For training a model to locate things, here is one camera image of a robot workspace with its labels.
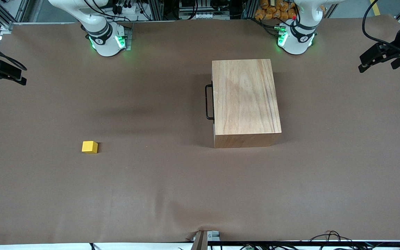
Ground wooden drawer with black handle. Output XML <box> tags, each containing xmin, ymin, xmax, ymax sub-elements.
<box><xmin>205</xmin><ymin>62</ymin><xmax>216</xmax><ymax>139</ymax></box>

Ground small yellow block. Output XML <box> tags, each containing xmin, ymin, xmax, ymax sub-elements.
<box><xmin>82</xmin><ymin>141</ymin><xmax>99</xmax><ymax>154</ymax></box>

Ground light wooden drawer cabinet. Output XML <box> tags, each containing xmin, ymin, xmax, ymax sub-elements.
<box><xmin>211</xmin><ymin>59</ymin><xmax>282</xmax><ymax>149</ymax></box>

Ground bag of orange items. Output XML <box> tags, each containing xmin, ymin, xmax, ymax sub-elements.
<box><xmin>255</xmin><ymin>0</ymin><xmax>298</xmax><ymax>20</ymax></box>

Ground brown paper table cover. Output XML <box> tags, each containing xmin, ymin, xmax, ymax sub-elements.
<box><xmin>0</xmin><ymin>14</ymin><xmax>400</xmax><ymax>245</ymax></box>

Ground white power strip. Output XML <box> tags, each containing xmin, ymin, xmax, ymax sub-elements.
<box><xmin>180</xmin><ymin>11</ymin><xmax>218</xmax><ymax>20</ymax></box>

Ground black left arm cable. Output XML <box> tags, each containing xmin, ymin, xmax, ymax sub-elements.
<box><xmin>362</xmin><ymin>0</ymin><xmax>400</xmax><ymax>53</ymax></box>

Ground looped black cables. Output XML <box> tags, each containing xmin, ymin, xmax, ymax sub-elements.
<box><xmin>309</xmin><ymin>230</ymin><xmax>400</xmax><ymax>250</ymax></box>

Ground black cable with green connector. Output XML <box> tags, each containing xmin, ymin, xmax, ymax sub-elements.
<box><xmin>236</xmin><ymin>243</ymin><xmax>291</xmax><ymax>250</ymax></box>

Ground grey metal table bracket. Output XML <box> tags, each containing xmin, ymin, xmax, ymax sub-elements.
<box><xmin>192</xmin><ymin>230</ymin><xmax>220</xmax><ymax>250</ymax></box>

